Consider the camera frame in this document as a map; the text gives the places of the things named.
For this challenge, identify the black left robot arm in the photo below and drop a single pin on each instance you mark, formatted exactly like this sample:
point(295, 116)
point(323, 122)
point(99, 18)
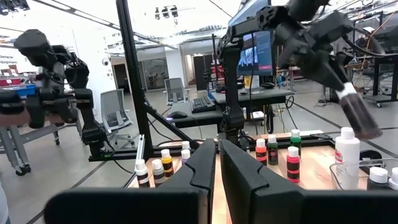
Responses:
point(231, 93)

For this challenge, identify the black computer mouse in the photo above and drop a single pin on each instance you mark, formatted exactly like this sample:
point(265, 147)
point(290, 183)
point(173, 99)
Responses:
point(177, 114)

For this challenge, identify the red small paint bottle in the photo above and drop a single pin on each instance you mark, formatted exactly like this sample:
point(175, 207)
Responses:
point(293, 168)

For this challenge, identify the yellow small paint bottle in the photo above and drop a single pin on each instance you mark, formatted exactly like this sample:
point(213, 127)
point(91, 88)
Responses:
point(168, 165)

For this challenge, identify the black keyboard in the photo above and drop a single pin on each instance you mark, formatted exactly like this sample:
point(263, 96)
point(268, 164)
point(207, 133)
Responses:
point(202, 104)

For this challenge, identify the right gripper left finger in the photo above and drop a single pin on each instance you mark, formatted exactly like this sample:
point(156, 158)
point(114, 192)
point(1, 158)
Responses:
point(186, 202)

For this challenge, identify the computer monitor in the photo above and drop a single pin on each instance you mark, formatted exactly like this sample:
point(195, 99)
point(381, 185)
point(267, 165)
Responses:
point(261, 59)

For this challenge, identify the clear plastic bin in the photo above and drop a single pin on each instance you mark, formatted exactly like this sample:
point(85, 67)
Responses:
point(351, 177)

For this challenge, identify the large white paint bottle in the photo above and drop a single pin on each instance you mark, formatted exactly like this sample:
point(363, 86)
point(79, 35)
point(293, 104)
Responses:
point(346, 149)

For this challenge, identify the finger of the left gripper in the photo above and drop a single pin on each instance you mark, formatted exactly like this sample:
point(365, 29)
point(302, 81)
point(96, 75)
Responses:
point(334, 68)
point(320, 73)

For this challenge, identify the grey desk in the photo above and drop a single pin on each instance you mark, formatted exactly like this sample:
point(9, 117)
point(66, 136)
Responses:
point(264, 95)

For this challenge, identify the dark green small paint bottle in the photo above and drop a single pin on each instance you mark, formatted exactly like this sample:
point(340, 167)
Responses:
point(273, 152)

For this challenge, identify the white small paint bottle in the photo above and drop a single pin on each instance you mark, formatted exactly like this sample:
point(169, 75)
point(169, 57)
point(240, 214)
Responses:
point(141, 166)

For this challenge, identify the dark brown small paint bottle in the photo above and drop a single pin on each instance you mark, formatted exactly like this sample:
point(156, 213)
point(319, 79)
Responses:
point(377, 175)

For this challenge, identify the dark desk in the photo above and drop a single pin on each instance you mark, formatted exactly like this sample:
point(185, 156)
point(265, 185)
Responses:
point(199, 118)

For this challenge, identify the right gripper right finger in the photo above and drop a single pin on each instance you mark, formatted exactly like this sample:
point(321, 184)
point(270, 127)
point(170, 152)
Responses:
point(255, 202)

